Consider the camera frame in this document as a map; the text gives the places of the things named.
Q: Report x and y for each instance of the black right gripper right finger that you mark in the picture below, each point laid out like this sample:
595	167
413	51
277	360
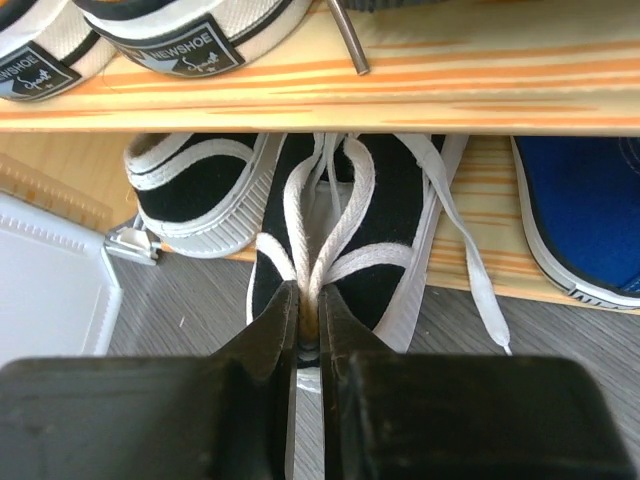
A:
424	416

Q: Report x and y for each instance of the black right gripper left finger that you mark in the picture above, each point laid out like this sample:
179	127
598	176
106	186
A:
229	415

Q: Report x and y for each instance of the white cabinet door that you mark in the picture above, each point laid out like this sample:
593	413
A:
59	293

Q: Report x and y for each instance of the blue sneaker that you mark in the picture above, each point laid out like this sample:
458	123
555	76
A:
579	199

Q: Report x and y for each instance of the wooden shoe cabinet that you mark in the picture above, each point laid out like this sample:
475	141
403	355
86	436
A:
491	69

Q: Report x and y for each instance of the orange sneaker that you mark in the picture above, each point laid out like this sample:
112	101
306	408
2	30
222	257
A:
194	38
47	48

